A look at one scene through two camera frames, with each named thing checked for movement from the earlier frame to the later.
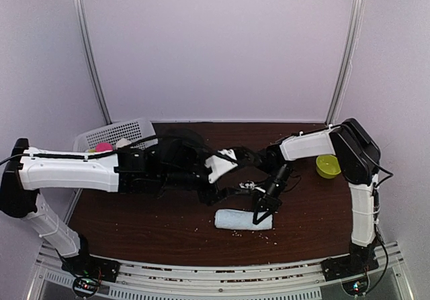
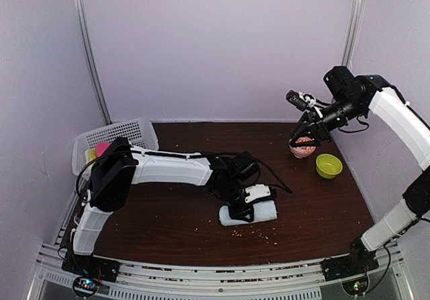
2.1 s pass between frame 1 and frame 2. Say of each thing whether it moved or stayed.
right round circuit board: stayed
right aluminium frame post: stayed
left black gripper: moved
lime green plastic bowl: stayed
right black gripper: moved
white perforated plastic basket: stayed
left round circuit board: stayed
